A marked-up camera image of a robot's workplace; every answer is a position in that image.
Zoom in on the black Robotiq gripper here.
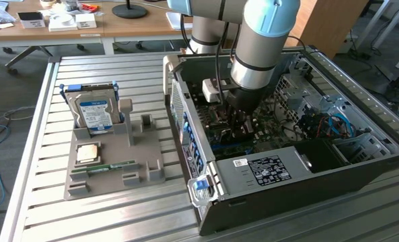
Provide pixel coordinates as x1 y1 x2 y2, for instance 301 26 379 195
218 87 265 145

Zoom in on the Nvidia graphics card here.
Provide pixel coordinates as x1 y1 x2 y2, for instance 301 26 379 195
216 126 254 147

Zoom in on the CPU socket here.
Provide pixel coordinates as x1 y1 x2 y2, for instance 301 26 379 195
209 105 226 125

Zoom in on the green motherboard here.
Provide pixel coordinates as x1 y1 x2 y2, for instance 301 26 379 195
198 93 304 157

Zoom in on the grey power supply unit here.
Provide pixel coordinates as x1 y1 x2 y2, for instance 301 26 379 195
214 147 312 195

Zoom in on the blue case latch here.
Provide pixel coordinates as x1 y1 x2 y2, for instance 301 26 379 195
192 177 208 193

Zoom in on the stack of white papers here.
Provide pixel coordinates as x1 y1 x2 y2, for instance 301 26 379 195
165 12 193 31

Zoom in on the black open PC case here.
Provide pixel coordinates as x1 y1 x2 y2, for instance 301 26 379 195
162 45 399 236

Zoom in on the grey parts rack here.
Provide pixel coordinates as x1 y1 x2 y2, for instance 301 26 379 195
62 98 166 200

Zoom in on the hard disk with blue caddy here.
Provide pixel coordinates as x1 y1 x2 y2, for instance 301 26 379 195
58 81 124 137

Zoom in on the green RAM stick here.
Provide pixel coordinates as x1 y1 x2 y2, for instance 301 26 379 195
70 160 136 173

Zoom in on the wooden desk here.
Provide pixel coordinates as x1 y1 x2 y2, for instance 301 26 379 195
0 0 194 48

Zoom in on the black round lamp base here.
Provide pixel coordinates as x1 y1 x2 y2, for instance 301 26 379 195
110 0 148 19

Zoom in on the CPU chip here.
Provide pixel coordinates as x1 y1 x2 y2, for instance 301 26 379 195
76 145 98 162

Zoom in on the plain white box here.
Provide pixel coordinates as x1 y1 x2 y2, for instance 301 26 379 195
74 13 97 30

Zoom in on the orange plastic item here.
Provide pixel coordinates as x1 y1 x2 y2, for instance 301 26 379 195
81 3 101 13

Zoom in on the white box with tape roll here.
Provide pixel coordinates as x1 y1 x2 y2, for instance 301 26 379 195
46 14 77 32

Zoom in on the white box with black top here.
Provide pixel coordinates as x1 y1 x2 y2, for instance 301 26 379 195
17 12 46 29

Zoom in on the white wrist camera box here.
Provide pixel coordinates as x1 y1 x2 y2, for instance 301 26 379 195
201 78 233 103

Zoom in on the red disk wire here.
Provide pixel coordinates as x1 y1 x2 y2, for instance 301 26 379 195
315 117 331 138

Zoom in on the black cable over case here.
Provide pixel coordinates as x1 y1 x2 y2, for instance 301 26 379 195
284 35 305 49

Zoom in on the blue disk wire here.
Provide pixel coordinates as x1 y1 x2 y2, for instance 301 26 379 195
328 114 355 138

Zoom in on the white floor cable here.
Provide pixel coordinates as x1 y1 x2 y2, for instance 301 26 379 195
0 105 34 121

